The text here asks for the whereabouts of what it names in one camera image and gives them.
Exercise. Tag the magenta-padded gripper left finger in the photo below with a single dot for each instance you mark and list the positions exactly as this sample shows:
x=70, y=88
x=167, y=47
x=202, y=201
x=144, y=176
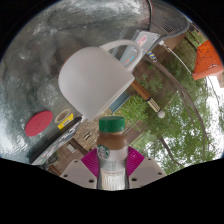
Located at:
x=78, y=173

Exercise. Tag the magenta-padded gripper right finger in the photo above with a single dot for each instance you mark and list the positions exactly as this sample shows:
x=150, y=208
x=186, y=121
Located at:
x=148, y=171

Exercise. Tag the green-capped coffee drink bottle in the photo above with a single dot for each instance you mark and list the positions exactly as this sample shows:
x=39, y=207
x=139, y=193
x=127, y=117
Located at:
x=112, y=153

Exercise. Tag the round brown sticker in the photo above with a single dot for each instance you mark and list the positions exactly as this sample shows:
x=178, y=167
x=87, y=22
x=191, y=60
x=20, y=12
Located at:
x=62, y=115

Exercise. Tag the flat round red coaster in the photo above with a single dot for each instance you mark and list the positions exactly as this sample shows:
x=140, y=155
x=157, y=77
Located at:
x=39, y=123

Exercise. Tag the white ceramic mug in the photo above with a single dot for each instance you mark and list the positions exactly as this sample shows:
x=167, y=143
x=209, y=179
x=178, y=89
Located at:
x=93, y=80

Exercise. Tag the blue yellow striped cone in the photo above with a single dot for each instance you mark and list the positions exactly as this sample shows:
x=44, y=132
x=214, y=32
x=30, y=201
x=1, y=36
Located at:
x=151, y=55

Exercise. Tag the orange patio umbrella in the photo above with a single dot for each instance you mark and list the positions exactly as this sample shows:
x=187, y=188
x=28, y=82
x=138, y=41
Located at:
x=208, y=61

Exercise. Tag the grey laptop with stickers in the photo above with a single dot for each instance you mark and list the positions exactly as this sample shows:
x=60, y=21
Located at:
x=146, y=40

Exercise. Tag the grey woven patio chair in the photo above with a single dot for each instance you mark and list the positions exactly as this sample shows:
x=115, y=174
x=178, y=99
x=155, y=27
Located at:
x=166, y=16

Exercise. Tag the stone brick fountain wall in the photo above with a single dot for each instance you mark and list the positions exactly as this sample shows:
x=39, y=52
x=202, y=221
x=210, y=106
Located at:
x=83, y=133

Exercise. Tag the globe-topped wooden lamp post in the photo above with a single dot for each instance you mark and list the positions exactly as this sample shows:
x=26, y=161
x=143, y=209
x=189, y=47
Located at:
x=148, y=98

